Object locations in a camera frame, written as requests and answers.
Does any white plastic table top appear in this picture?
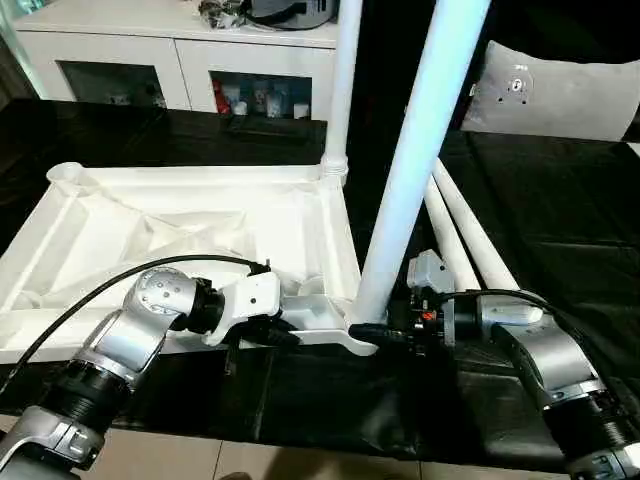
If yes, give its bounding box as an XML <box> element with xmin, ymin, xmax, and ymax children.
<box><xmin>0</xmin><ymin>160</ymin><xmax>382</xmax><ymax>364</ymax></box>

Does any white plastic table leg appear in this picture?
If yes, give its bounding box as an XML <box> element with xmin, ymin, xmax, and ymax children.
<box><xmin>320</xmin><ymin>0</ymin><xmax>364</xmax><ymax>183</ymax></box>
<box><xmin>422</xmin><ymin>175</ymin><xmax>482</xmax><ymax>294</ymax></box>
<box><xmin>345</xmin><ymin>0</ymin><xmax>493</xmax><ymax>333</ymax></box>
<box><xmin>432</xmin><ymin>158</ymin><xmax>522</xmax><ymax>294</ymax></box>

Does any black work mat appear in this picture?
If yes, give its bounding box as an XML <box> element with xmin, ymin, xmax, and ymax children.
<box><xmin>0</xmin><ymin>98</ymin><xmax>640</xmax><ymax>473</ymax></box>

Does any grey cushion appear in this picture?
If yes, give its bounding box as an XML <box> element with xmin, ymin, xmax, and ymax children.
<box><xmin>460</xmin><ymin>40</ymin><xmax>640</xmax><ymax>144</ymax></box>

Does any white cabinet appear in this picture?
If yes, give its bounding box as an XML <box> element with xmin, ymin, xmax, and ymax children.
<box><xmin>14</xmin><ymin>0</ymin><xmax>341</xmax><ymax>123</ymax></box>

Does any dark grey bag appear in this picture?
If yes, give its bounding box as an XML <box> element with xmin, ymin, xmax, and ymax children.
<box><xmin>200</xmin><ymin>0</ymin><xmax>341</xmax><ymax>32</ymax></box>

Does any dark grey curtain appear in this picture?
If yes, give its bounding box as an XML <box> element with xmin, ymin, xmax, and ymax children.
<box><xmin>0</xmin><ymin>35</ymin><xmax>39</xmax><ymax>109</ymax></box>

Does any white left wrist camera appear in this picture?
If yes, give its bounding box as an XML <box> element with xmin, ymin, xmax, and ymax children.
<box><xmin>202</xmin><ymin>270</ymin><xmax>284</xmax><ymax>349</ymax></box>

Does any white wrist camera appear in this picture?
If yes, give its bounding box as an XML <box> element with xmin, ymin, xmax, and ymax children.
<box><xmin>202</xmin><ymin>270</ymin><xmax>284</xmax><ymax>349</ymax></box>
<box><xmin>404</xmin><ymin>249</ymin><xmax>460</xmax><ymax>295</ymax></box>

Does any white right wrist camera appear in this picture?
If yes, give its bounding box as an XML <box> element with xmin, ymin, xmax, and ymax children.
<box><xmin>404</xmin><ymin>249</ymin><xmax>460</xmax><ymax>295</ymax></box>

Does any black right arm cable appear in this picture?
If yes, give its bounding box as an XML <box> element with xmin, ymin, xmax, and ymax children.
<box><xmin>438</xmin><ymin>287</ymin><xmax>640</xmax><ymax>426</ymax></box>

